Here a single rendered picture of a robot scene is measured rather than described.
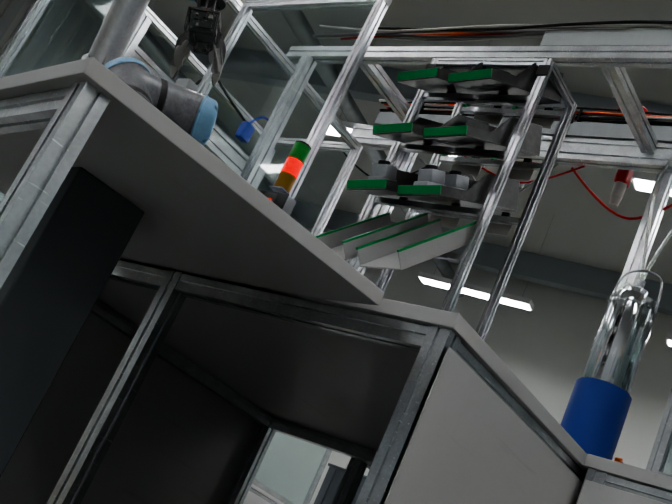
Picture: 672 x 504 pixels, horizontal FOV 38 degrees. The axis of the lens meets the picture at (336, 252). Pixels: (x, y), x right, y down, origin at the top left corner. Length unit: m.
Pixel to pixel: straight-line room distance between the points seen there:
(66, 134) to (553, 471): 1.32
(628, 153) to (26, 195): 2.43
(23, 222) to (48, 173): 0.08
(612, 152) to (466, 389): 1.79
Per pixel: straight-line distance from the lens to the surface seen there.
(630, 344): 2.77
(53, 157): 1.43
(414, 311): 1.79
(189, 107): 2.10
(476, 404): 1.86
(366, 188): 2.26
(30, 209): 1.42
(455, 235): 2.17
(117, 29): 2.41
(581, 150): 3.52
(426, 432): 1.73
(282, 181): 2.70
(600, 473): 2.35
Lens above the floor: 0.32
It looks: 18 degrees up
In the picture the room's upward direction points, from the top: 25 degrees clockwise
